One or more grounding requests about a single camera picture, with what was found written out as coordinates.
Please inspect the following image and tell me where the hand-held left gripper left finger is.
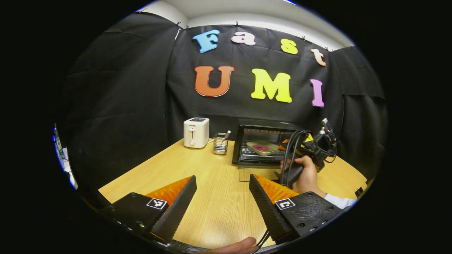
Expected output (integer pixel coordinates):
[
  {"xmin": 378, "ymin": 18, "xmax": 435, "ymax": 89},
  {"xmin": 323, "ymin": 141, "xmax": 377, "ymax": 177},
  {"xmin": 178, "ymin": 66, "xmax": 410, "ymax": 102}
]
[{"xmin": 101, "ymin": 175, "xmax": 197, "ymax": 244}]

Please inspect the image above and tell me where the wire mesh holder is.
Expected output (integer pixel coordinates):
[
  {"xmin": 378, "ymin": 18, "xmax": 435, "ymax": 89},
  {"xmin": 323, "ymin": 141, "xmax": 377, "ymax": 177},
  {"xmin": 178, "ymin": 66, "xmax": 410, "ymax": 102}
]
[{"xmin": 213, "ymin": 130, "xmax": 232, "ymax": 155}]

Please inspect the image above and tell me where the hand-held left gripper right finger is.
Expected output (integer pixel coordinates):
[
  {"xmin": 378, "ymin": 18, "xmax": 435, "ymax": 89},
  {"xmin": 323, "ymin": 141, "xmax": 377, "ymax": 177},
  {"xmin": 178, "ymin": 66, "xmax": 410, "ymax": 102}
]
[{"xmin": 249, "ymin": 173, "xmax": 345, "ymax": 245}]

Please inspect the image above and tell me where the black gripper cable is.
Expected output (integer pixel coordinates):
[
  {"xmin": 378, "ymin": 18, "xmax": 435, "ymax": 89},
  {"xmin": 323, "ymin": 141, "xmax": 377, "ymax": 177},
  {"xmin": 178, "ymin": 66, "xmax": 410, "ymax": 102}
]
[{"xmin": 281, "ymin": 130, "xmax": 308, "ymax": 186}]

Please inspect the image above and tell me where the green bottle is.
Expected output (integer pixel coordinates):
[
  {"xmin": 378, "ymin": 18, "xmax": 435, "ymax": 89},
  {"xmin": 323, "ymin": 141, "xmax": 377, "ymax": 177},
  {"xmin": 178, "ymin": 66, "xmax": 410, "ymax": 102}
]
[{"xmin": 53, "ymin": 123, "xmax": 64, "ymax": 158}]

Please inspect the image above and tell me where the white toaster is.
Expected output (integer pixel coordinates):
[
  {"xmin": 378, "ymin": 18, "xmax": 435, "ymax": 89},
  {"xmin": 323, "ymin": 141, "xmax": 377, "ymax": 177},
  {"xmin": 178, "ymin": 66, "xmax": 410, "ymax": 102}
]
[{"xmin": 183, "ymin": 117, "xmax": 210, "ymax": 149}]

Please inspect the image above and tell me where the shallow plate with food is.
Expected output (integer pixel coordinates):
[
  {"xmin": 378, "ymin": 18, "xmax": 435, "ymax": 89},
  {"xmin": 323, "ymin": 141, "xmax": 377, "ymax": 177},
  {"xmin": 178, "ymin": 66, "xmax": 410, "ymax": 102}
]
[{"xmin": 246, "ymin": 140, "xmax": 280, "ymax": 156}]

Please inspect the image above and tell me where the black backdrop cloth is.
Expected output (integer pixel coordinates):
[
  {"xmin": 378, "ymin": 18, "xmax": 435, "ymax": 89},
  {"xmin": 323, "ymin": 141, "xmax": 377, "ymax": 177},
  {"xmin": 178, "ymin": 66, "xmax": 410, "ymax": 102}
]
[{"xmin": 58, "ymin": 12, "xmax": 388, "ymax": 209}]

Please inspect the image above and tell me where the black electric oven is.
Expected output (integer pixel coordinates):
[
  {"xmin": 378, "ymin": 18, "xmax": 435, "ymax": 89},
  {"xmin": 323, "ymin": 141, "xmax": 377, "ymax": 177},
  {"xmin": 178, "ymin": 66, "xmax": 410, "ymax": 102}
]
[{"xmin": 232, "ymin": 118, "xmax": 313, "ymax": 182}]

